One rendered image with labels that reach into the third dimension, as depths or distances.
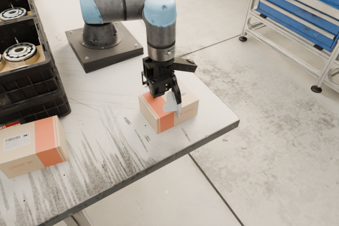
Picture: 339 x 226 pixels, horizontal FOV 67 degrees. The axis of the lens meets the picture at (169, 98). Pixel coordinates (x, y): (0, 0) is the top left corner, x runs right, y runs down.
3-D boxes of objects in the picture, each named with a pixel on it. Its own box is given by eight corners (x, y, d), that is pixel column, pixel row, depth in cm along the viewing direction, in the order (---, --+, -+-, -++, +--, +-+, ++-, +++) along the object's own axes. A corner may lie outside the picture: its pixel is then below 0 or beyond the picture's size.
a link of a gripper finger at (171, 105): (165, 123, 79) (156, 95, 76) (181, 115, 81) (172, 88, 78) (169, 125, 76) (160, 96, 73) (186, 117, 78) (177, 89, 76)
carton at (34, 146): (8, 178, 71) (-5, 165, 66) (10, 145, 79) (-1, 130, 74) (68, 160, 75) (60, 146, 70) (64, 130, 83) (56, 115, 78)
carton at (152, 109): (178, 94, 95) (178, 78, 90) (197, 114, 88) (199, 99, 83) (139, 110, 89) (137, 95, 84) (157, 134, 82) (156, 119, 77)
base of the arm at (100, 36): (110, 25, 121) (107, 5, 114) (123, 41, 112) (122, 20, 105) (78, 33, 114) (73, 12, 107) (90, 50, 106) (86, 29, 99)
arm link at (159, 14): (170, -11, 63) (181, 4, 57) (170, 30, 70) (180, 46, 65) (139, -7, 61) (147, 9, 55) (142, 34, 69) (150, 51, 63)
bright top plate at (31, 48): (34, 41, 92) (33, 39, 91) (38, 55, 86) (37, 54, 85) (3, 48, 88) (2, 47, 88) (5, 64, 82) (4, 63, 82)
